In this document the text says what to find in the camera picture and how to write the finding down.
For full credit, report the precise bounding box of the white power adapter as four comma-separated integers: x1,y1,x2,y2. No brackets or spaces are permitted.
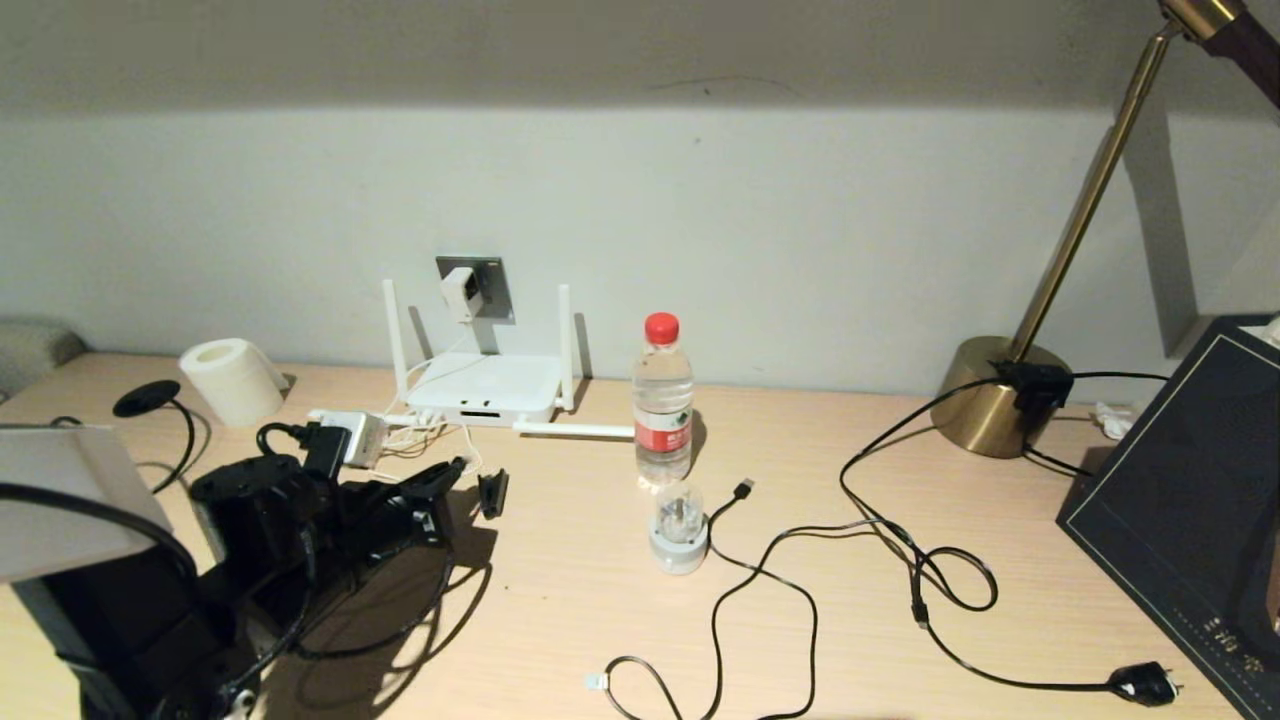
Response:
440,266,485,324

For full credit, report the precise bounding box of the white charger plug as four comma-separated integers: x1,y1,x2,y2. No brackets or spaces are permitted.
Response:
300,410,389,479

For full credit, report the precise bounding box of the white router with antennas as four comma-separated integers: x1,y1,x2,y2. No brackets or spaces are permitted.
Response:
307,278,636,441

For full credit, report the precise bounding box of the white tape roll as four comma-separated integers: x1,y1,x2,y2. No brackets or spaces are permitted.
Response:
179,338,288,429

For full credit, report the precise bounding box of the red capped water bottle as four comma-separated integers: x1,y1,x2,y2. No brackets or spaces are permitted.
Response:
632,312,695,488

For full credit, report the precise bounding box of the clear dome grey base gadget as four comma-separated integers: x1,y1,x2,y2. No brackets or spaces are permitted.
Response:
649,482,711,576

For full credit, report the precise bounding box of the black oval pad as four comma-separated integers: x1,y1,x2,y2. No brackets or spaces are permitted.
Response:
113,380,184,420

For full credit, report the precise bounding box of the grey cushion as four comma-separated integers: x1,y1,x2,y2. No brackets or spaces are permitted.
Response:
0,318,86,399

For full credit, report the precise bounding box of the gold desk lamp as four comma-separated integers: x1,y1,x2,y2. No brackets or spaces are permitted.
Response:
932,0,1280,459

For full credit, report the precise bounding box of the black box on lamp base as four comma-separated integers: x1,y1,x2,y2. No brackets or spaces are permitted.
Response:
995,362,1077,413

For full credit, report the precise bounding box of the grey wall socket plate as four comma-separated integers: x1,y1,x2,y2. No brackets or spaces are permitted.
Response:
436,256,515,324

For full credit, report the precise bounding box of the black cable with white tip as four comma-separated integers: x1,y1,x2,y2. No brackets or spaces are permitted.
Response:
585,655,691,720

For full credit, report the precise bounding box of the black USB cable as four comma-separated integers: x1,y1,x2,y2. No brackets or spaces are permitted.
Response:
703,478,933,720

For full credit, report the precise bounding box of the thin black lamp cable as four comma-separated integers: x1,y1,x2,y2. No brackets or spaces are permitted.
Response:
1022,370,1173,481

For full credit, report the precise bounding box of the black two-pin power cable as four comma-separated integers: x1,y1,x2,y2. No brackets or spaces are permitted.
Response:
840,375,1187,709

